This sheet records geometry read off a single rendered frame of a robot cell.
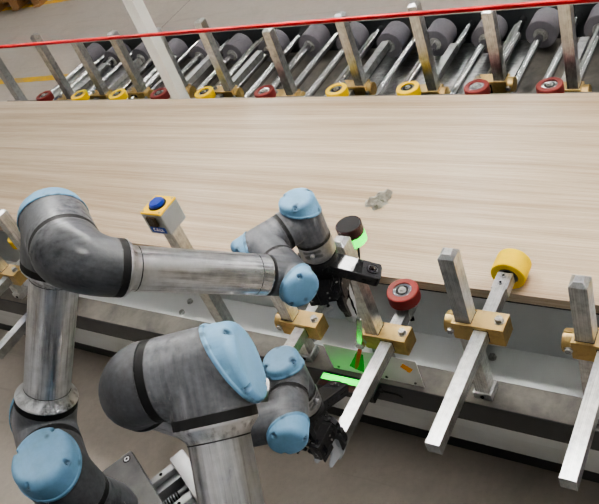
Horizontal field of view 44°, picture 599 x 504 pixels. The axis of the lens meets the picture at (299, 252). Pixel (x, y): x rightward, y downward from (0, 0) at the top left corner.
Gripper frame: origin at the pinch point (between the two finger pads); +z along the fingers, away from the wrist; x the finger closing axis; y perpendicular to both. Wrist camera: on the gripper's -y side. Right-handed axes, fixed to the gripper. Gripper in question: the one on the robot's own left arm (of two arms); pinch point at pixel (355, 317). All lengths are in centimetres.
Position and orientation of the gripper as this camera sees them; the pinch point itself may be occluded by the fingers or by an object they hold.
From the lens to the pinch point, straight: 167.2
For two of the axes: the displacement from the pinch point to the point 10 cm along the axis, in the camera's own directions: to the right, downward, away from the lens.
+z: 3.2, 7.2, 6.2
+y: -9.4, 1.4, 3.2
